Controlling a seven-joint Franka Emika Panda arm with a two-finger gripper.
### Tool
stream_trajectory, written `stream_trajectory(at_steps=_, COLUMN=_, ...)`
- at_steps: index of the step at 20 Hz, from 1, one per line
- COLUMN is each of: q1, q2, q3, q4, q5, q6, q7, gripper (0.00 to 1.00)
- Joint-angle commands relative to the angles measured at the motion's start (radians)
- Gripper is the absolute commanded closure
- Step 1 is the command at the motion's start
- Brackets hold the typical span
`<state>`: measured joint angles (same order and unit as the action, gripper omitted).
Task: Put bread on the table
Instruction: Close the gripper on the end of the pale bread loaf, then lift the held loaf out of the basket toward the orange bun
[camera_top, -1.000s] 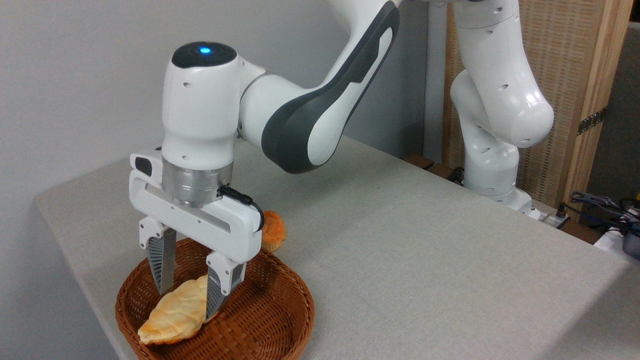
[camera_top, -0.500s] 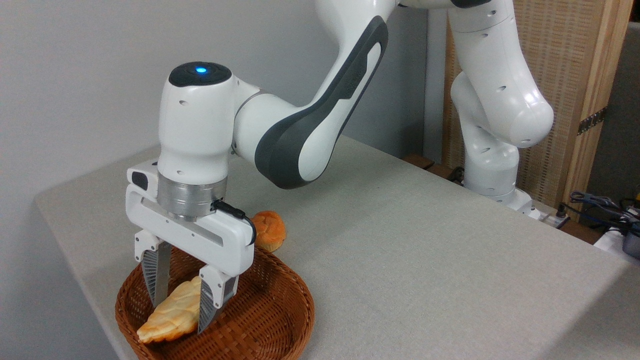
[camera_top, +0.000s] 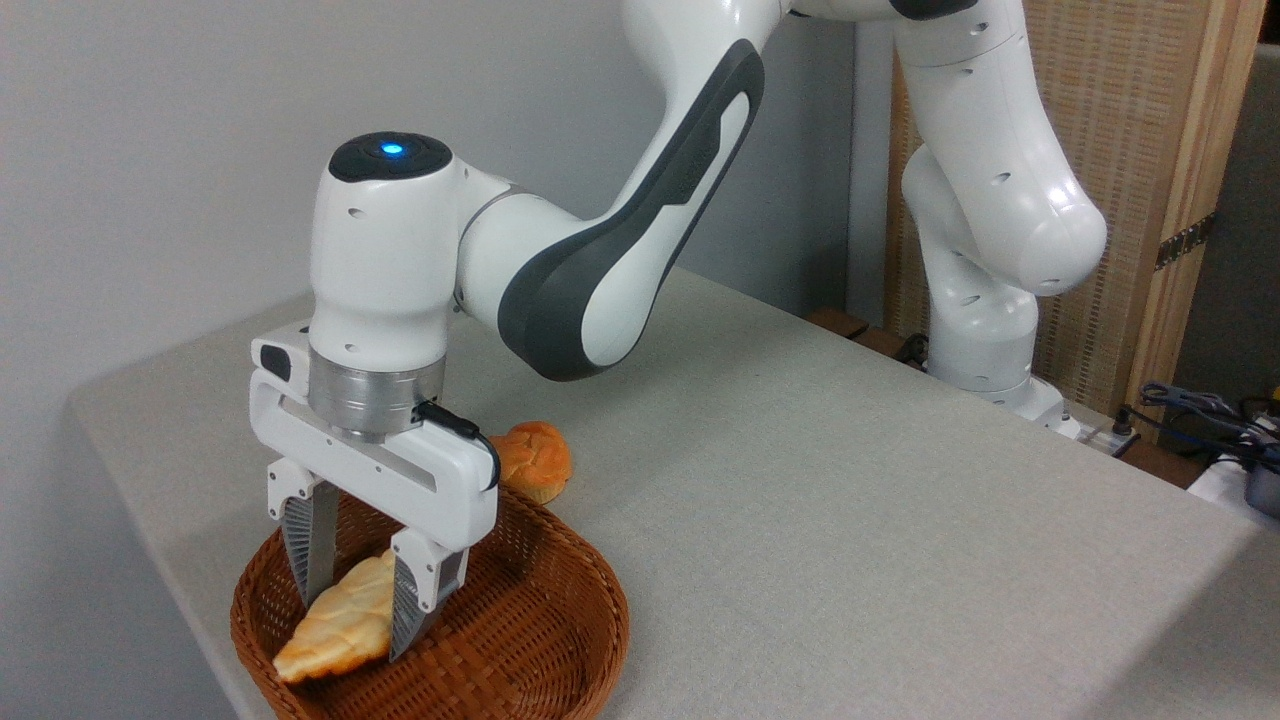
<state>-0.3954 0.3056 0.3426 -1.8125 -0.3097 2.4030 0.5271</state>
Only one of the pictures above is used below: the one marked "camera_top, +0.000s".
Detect white power strip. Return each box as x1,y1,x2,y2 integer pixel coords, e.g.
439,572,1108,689
1186,455,1280,526

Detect wooden woven folding screen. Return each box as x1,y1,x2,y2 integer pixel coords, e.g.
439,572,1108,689
884,0,1269,441

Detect grey fabric tablecloth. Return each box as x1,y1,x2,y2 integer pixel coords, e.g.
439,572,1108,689
68,268,1280,720

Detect brown wicker basket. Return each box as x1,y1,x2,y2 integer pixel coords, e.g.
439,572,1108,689
230,484,631,720

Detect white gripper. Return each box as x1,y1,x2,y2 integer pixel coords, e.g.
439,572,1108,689
249,322,501,663

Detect brown wooden block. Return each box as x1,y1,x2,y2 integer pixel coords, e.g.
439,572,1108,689
805,308,869,341

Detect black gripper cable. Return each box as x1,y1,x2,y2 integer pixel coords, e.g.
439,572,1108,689
413,400,502,492

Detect black cables and plugs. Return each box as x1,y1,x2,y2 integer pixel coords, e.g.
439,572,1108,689
1138,382,1280,461

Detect round golden bread bun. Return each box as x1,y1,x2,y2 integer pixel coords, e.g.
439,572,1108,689
488,421,573,505

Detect long braided bread loaf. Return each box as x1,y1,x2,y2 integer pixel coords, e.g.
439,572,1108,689
272,548,397,685

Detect metal screen hinge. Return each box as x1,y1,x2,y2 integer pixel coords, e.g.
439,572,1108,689
1154,212,1217,272

